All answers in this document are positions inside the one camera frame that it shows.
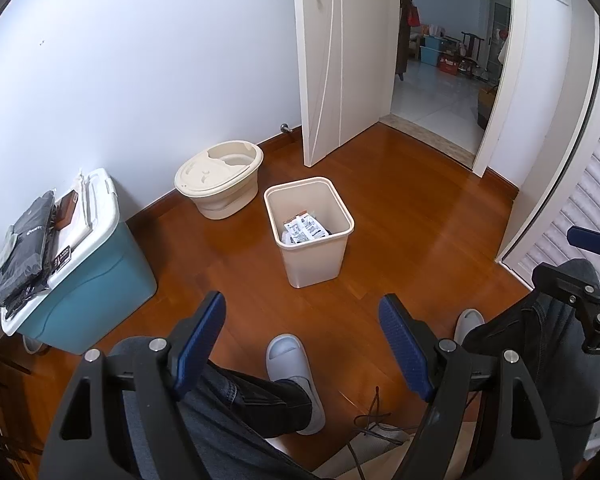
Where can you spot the person's right leg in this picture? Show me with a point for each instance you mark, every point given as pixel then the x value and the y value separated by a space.
pixel 555 350

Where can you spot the person's white slipper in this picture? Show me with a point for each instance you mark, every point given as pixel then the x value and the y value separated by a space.
pixel 290 365
pixel 469 322

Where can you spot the beige foot bath tub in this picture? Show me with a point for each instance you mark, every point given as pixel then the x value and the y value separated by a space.
pixel 219 195

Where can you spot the red hanging bag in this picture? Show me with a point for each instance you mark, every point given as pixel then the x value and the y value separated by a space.
pixel 414 15

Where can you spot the white room door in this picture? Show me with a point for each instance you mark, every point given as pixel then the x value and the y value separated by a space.
pixel 345 60

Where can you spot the blue storage box white lid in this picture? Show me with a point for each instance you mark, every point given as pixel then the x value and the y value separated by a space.
pixel 94 280

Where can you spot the brown small box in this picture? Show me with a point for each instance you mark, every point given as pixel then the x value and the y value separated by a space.
pixel 67 208

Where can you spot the metal door stop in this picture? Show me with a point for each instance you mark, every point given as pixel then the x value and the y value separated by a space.
pixel 287 128

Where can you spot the person's left leg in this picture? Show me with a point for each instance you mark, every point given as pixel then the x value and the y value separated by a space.
pixel 240 425

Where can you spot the person's right white slipper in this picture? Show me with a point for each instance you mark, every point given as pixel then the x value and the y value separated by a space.
pixel 469 322

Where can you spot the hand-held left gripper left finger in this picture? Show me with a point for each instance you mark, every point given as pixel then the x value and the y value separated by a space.
pixel 199 347

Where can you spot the dark wooden chair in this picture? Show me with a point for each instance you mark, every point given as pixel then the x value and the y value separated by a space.
pixel 471 47

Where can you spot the white printed plastic packet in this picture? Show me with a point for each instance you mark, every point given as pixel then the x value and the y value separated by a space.
pixel 305 230

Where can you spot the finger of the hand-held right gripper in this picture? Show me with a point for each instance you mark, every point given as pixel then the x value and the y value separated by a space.
pixel 562 280
pixel 590 241

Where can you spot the person's leg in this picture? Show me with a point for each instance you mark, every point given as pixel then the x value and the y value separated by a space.
pixel 240 425
pixel 555 350

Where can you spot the white louvered closet door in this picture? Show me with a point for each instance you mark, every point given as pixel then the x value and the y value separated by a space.
pixel 580 200

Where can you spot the beige plastic trash bin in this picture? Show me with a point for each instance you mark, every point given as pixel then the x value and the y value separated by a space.
pixel 310 265

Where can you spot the red plastic crate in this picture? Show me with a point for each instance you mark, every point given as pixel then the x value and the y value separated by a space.
pixel 450 63

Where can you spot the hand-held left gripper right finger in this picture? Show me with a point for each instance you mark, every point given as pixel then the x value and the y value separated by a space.
pixel 405 355

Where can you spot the blue plastic bin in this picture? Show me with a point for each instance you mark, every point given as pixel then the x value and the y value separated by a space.
pixel 432 53

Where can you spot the person's left white slipper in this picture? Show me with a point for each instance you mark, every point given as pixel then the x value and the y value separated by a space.
pixel 290 365

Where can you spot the black small box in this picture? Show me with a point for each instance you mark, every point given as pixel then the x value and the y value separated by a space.
pixel 61 259

